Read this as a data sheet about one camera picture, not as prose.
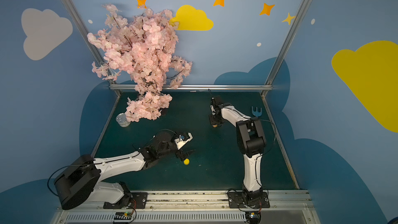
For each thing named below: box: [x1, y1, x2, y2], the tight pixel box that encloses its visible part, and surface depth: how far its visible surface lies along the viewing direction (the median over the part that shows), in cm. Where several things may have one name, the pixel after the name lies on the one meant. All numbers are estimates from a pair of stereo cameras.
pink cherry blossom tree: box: [87, 4, 193, 123], surface depth 75 cm
